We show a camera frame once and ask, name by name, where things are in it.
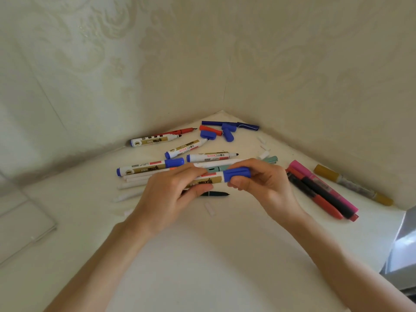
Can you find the red pen cap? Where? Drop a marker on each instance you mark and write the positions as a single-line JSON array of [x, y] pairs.
[[210, 130]]

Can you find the person's left hand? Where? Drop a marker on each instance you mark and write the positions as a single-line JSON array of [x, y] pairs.
[[162, 198]]

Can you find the white pen barrel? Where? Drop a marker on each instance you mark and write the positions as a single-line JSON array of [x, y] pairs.
[[128, 196]]

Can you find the person's right hand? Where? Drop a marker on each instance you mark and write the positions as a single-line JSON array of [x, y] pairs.
[[276, 191]]

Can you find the mint green pen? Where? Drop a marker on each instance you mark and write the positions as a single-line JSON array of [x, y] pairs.
[[269, 159]]

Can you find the red fountain pen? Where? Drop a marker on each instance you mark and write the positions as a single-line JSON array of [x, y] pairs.
[[180, 131]]

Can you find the person's right forearm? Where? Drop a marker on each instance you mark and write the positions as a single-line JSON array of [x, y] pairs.
[[344, 272]]

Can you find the white pen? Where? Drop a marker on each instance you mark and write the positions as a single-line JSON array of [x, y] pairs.
[[214, 164]]

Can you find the blue fountain pen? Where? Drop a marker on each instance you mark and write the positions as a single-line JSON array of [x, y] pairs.
[[234, 124]]

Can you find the uncapped white marker gold label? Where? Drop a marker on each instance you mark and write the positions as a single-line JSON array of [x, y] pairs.
[[152, 140], [208, 156], [185, 148]]

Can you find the dark teal pen section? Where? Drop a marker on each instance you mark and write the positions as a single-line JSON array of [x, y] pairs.
[[214, 193]]

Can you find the person's right thumb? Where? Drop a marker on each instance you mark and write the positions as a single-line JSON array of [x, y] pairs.
[[245, 184]]

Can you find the person's left thumb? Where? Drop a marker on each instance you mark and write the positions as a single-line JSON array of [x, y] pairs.
[[196, 193]]

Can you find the person's left forearm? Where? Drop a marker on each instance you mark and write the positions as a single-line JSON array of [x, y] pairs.
[[104, 266]]

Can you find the capped white marker gold label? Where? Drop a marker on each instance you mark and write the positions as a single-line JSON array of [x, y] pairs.
[[146, 167]]

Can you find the pink highlighter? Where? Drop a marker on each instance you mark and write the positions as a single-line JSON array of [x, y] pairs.
[[325, 185]]

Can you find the gold paint marker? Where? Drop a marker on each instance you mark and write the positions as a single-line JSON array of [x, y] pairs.
[[354, 185]]

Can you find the blue marker cap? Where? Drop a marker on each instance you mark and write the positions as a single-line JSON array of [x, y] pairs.
[[237, 174], [228, 135], [229, 127], [208, 135]]

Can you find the small white plastic piece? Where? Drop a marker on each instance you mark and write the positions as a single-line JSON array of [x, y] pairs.
[[264, 154], [128, 212], [209, 209], [262, 140]]

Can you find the black and red highlighter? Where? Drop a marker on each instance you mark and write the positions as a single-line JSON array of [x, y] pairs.
[[328, 196]]

